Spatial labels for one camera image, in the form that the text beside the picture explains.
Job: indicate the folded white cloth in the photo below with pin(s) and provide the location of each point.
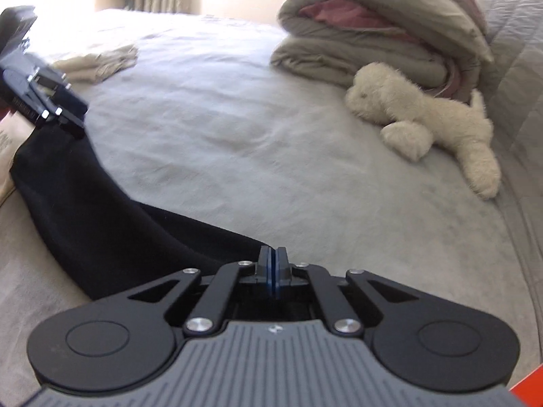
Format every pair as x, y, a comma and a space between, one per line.
97, 62

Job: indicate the grey quilted headboard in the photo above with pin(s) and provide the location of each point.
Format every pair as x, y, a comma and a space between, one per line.
517, 93

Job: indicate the folded grey duvet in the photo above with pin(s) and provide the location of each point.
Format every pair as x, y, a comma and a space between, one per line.
339, 51

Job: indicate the grey pillow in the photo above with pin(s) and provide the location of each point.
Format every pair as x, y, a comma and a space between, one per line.
424, 4

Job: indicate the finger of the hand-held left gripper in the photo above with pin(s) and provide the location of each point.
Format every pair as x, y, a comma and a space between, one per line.
70, 110

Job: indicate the grey bed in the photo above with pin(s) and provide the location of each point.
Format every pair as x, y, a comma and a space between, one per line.
254, 157

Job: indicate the white plush dog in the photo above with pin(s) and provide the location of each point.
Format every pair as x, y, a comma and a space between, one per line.
424, 110

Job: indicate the black and cream sweater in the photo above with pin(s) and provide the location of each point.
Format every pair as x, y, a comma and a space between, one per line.
85, 220

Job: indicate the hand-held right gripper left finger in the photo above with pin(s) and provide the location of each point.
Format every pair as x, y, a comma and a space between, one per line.
266, 269

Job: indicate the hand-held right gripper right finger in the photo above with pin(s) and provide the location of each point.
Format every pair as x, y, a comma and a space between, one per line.
281, 269

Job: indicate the orange card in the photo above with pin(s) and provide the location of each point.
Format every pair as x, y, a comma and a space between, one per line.
530, 390

